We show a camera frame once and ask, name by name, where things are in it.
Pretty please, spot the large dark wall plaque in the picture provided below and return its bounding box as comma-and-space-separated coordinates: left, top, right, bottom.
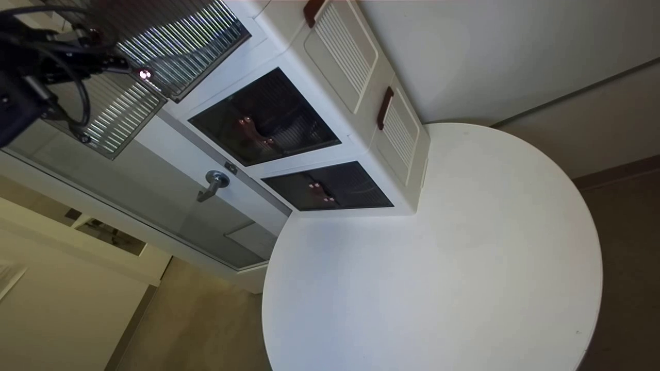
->
74, 217, 149, 257

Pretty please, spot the white room door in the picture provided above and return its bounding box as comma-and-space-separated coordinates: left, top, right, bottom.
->
0, 89, 295, 274

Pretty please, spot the silver door lever handle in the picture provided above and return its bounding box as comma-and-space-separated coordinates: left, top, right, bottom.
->
196, 169, 233, 205

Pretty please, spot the brown side carry handle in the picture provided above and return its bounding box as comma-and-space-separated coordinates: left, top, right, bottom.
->
300, 0, 325, 29
375, 85, 396, 133

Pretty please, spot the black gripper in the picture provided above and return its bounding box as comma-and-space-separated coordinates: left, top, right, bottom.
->
0, 58, 154, 150

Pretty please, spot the white three-tier storage cabinet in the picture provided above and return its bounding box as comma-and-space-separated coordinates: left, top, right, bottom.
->
111, 0, 432, 215

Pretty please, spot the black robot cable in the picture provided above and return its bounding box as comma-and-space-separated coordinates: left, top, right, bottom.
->
0, 7, 132, 146

